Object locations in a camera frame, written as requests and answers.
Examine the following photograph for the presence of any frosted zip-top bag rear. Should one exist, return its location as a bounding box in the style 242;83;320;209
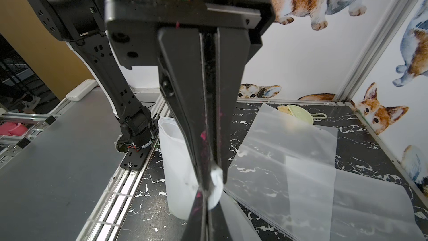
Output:
225;104;338;241

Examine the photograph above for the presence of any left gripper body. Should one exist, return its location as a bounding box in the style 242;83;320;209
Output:
97;0;275;70

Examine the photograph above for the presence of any frosted zip-top bag front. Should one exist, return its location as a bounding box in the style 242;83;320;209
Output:
158;117;260;241

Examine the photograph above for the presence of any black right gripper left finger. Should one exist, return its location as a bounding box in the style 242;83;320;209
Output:
181;190;207;241

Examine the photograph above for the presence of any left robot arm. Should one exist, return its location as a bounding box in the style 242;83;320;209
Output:
28;0;275;191

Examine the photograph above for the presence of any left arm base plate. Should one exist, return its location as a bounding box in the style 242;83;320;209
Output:
119;136;159;171

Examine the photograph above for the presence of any aluminium frame post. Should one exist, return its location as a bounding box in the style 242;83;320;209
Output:
333;0;418;102

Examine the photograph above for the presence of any white power strip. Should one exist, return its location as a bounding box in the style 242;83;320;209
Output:
65;79;98;102

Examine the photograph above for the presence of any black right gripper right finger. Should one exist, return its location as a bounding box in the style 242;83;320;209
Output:
208;204;233;241

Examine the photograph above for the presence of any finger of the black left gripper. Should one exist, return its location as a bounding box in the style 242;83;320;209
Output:
213;27;250;184
157;27;214;191

